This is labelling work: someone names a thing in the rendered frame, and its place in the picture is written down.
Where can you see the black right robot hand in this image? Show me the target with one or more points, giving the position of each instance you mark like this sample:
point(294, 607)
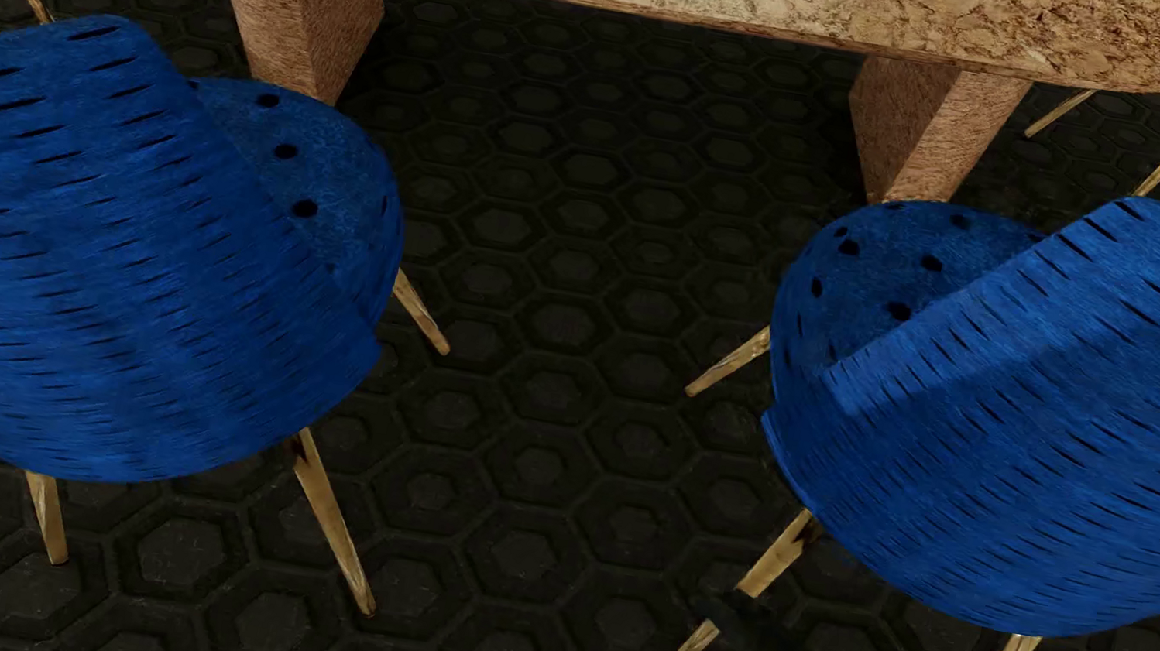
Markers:
point(757, 638)

